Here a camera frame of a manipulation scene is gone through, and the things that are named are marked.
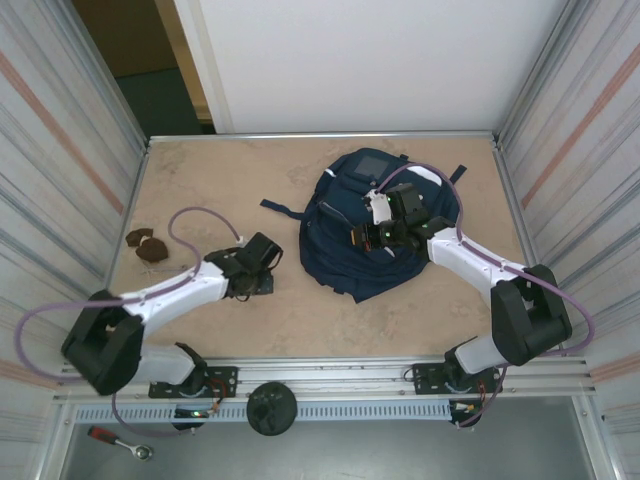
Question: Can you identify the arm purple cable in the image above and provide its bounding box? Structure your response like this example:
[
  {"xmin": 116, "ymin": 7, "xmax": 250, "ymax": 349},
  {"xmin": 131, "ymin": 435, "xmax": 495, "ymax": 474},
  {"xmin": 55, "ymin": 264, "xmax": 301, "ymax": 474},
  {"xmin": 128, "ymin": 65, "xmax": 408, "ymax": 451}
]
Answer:
[
  {"xmin": 377, "ymin": 162, "xmax": 597, "ymax": 430},
  {"xmin": 13, "ymin": 207, "xmax": 247, "ymax": 440}
]

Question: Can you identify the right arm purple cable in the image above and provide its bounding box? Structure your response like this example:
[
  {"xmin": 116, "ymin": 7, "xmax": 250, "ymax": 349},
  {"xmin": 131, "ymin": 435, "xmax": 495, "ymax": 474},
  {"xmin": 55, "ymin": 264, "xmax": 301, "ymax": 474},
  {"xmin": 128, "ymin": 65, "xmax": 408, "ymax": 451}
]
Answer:
[{"xmin": 377, "ymin": 162, "xmax": 597, "ymax": 430}]

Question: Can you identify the perforated grey cable duct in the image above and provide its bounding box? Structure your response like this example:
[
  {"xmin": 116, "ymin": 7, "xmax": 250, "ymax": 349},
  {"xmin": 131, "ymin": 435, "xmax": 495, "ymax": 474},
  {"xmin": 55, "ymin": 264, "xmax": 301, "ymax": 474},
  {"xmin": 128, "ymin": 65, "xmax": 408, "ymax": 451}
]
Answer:
[{"xmin": 73, "ymin": 402, "xmax": 454, "ymax": 424}]

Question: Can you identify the navy blue backpack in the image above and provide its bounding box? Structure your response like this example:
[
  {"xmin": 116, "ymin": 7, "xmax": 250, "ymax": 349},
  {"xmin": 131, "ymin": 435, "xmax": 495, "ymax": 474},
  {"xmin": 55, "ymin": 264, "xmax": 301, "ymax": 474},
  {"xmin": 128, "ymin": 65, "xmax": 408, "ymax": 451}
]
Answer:
[{"xmin": 258, "ymin": 147, "xmax": 469, "ymax": 304}]

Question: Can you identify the brown fabric bundle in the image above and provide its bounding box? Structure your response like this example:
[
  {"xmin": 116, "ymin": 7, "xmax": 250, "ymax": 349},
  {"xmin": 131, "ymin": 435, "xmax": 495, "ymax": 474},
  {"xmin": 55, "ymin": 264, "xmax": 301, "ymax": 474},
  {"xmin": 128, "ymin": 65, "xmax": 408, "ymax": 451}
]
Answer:
[{"xmin": 124, "ymin": 227, "xmax": 170, "ymax": 265}]

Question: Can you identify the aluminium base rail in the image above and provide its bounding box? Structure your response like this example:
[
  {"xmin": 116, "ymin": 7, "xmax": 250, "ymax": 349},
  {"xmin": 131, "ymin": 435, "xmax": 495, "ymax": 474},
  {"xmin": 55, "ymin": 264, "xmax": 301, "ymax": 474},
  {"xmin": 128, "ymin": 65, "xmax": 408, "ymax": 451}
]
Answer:
[{"xmin": 54, "ymin": 355, "xmax": 601, "ymax": 404}]

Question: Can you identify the white door frame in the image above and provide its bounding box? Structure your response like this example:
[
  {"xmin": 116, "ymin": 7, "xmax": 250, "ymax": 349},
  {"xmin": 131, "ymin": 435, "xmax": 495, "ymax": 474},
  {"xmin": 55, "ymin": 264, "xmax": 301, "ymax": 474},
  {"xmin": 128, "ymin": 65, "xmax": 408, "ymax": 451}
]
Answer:
[{"xmin": 172, "ymin": 0, "xmax": 235, "ymax": 135}]

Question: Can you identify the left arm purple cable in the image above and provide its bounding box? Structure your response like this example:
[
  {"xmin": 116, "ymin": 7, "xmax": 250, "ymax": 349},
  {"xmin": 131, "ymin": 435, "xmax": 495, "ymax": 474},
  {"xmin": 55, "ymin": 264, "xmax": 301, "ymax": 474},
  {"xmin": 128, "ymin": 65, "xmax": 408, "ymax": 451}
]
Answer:
[{"xmin": 13, "ymin": 207, "xmax": 247, "ymax": 440}]

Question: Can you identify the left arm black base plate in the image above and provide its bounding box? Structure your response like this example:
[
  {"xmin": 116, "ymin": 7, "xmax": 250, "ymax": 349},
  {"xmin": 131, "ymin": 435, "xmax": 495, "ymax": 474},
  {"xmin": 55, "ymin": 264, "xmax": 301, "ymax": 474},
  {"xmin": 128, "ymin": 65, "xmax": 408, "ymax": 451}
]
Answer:
[{"xmin": 148, "ymin": 366, "xmax": 239, "ymax": 400}]

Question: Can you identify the black round knob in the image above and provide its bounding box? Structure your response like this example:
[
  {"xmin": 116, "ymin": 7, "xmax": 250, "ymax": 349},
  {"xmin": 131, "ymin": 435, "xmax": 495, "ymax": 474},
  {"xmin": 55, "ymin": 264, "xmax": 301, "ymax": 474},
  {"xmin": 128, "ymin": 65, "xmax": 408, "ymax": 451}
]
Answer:
[{"xmin": 246, "ymin": 380, "xmax": 299, "ymax": 438}]

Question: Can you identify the red-handled ratchet wrench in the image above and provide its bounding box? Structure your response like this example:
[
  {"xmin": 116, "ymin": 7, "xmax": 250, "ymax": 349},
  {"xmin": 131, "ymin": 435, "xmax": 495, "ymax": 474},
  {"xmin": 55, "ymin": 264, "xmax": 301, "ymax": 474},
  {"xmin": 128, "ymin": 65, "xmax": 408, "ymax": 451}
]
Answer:
[{"xmin": 87, "ymin": 425, "xmax": 155, "ymax": 462}]

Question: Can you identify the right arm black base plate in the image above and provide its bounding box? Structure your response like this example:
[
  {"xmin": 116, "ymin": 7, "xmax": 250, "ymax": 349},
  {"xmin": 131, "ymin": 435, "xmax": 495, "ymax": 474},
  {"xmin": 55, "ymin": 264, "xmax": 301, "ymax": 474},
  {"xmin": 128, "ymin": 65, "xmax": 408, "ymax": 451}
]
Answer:
[{"xmin": 412, "ymin": 362, "xmax": 503, "ymax": 396}]

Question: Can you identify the translucent corrugated side panel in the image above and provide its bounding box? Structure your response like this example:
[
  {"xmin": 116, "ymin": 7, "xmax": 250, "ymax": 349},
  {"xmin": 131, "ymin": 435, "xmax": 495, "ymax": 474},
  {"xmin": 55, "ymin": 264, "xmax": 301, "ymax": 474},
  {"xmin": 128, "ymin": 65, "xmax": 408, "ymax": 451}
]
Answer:
[
  {"xmin": 492, "ymin": 0, "xmax": 640, "ymax": 480},
  {"xmin": 0, "ymin": 0, "xmax": 151, "ymax": 480}
]

